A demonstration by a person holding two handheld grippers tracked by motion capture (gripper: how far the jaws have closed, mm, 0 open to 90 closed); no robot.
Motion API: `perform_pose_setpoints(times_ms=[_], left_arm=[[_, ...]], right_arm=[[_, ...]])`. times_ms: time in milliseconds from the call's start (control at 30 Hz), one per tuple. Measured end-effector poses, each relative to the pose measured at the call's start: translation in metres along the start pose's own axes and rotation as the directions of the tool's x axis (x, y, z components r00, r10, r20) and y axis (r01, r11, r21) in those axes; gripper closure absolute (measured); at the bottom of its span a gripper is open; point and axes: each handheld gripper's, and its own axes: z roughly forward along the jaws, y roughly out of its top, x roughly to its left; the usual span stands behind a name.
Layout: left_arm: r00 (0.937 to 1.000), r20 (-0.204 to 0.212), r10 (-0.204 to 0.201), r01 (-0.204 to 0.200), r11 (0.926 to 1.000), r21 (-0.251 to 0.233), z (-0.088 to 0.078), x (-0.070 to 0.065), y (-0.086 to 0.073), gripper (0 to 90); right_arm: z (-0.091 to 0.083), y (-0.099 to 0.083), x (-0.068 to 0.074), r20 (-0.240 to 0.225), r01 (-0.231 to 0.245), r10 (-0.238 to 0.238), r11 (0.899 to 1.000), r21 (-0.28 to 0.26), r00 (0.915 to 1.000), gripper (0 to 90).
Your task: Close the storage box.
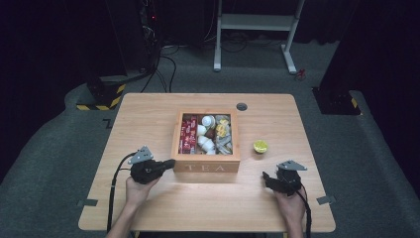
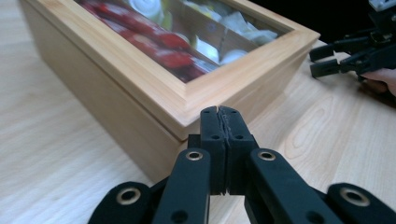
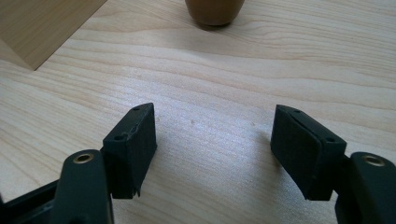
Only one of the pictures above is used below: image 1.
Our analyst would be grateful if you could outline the wooden tea box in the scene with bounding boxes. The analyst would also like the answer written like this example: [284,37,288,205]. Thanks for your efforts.
[169,108,242,174]

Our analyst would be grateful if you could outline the black equipment rack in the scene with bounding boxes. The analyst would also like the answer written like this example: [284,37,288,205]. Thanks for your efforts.
[137,0,163,73]

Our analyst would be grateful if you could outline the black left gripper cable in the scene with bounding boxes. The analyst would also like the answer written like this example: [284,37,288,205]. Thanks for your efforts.
[106,152,137,233]

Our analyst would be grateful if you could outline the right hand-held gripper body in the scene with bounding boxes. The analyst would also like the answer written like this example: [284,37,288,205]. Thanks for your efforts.
[275,160,308,196]

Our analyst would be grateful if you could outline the grey tape marker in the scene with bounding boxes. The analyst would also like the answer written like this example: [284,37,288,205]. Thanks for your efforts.
[76,198,99,208]
[315,194,337,206]

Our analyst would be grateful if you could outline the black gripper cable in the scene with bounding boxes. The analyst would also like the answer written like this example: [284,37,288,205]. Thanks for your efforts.
[294,188,313,238]
[106,152,137,233]

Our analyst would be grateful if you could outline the black yellow striped stand base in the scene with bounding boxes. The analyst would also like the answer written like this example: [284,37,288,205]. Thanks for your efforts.
[75,74,128,112]

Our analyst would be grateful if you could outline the white metal desk frame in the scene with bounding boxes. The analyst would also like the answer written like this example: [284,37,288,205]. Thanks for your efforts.
[213,0,307,75]

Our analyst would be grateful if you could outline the yellow packets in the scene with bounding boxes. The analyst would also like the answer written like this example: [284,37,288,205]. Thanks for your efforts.
[215,118,231,139]

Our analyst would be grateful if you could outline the person's left hand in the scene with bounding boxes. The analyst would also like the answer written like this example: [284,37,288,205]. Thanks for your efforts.
[125,176,160,208]

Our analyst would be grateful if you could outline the black floor cables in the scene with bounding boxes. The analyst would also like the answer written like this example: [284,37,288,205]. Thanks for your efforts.
[140,43,178,94]

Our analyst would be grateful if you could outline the person's right hand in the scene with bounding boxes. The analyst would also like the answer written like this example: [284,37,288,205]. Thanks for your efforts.
[273,185,307,226]

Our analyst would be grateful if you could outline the silver packets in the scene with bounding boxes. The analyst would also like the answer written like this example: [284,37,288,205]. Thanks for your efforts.
[215,133,234,156]

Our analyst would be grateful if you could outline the yellow-green lime half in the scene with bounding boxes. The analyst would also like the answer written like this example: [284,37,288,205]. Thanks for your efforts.
[253,139,269,155]

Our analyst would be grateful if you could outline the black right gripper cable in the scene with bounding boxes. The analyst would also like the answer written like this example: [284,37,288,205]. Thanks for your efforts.
[294,188,313,238]

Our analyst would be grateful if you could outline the row of red packets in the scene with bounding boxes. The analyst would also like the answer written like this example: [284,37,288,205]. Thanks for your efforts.
[178,114,198,155]

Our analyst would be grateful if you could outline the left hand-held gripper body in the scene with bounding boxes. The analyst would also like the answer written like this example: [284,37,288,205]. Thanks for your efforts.
[127,145,166,185]

